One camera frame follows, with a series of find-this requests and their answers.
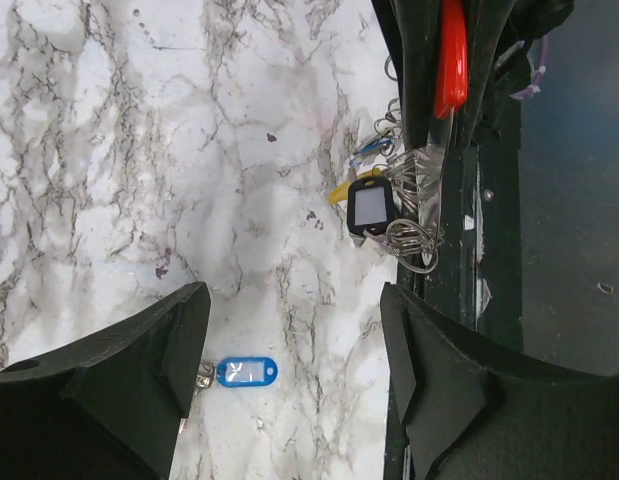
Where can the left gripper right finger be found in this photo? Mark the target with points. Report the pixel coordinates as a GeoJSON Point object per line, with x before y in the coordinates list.
{"type": "Point", "coordinates": [489, 400]}

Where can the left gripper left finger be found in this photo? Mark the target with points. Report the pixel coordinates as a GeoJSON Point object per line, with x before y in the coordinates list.
{"type": "Point", "coordinates": [109, 405]}

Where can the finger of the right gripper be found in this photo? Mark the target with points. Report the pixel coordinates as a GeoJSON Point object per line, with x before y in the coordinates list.
{"type": "Point", "coordinates": [410, 29]}
{"type": "Point", "coordinates": [500, 36]}

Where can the red black key holder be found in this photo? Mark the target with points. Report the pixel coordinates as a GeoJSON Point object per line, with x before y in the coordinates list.
{"type": "Point", "coordinates": [450, 94]}

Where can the blue key tag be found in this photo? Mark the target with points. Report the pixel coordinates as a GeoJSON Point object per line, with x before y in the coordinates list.
{"type": "Point", "coordinates": [244, 372]}

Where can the bunch of silver keys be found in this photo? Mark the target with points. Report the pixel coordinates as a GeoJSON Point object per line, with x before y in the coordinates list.
{"type": "Point", "coordinates": [393, 194]}

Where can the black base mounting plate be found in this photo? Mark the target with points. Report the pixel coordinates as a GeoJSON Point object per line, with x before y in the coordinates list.
{"type": "Point", "coordinates": [477, 282]}

